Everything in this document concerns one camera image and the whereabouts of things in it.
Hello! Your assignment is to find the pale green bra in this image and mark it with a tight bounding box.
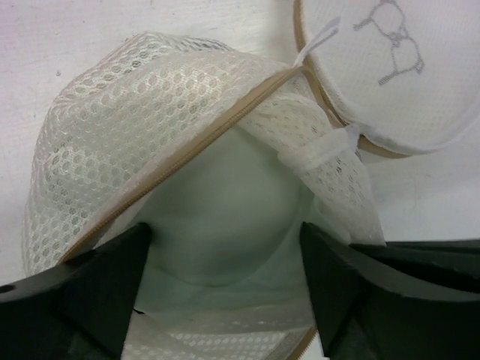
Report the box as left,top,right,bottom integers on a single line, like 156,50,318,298
135,127,312,325

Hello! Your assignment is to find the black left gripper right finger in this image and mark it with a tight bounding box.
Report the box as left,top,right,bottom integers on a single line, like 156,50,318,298
301,223,479,359

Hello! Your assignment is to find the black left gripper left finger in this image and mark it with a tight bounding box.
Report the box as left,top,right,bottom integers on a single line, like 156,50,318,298
1,223,152,360

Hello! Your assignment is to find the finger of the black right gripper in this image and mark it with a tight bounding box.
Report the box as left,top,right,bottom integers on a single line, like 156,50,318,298
350,239,479,294

